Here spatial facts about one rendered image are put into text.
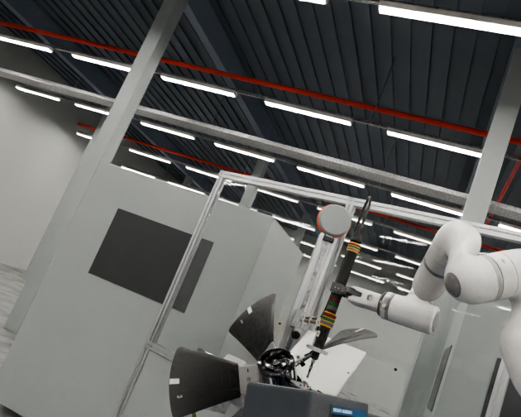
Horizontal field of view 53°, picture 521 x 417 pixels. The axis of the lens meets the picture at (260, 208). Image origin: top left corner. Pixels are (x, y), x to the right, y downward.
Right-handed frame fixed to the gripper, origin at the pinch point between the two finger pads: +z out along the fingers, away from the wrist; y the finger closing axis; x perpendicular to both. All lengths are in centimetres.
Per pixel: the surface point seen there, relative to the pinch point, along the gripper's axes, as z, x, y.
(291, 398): -37, -27, -83
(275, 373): 6.5, -31.4, -8.1
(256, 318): 30.6, -18.1, 8.8
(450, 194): 182, 295, 684
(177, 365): 39, -42, -13
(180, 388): 34, -48, -13
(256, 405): -32, -30, -83
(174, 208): 212, 35, 131
